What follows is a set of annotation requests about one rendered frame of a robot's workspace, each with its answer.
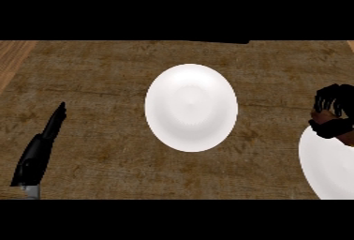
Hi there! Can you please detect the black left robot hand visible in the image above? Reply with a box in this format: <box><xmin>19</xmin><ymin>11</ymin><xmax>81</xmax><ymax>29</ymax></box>
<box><xmin>10</xmin><ymin>101</ymin><xmax>69</xmax><ymax>188</ymax></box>

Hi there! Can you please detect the white oval plate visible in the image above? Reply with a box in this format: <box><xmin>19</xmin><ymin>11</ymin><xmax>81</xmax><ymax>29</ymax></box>
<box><xmin>298</xmin><ymin>126</ymin><xmax>354</xmax><ymax>201</ymax></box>
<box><xmin>143</xmin><ymin>63</ymin><xmax>240</xmax><ymax>154</ymax></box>

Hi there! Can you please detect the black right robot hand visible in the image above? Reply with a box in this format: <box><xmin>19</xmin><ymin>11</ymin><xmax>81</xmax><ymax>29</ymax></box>
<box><xmin>307</xmin><ymin>82</ymin><xmax>354</xmax><ymax>141</ymax></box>

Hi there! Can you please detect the brown woven placemat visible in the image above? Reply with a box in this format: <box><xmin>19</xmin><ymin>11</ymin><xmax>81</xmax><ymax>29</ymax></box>
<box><xmin>0</xmin><ymin>39</ymin><xmax>354</xmax><ymax>201</ymax></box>

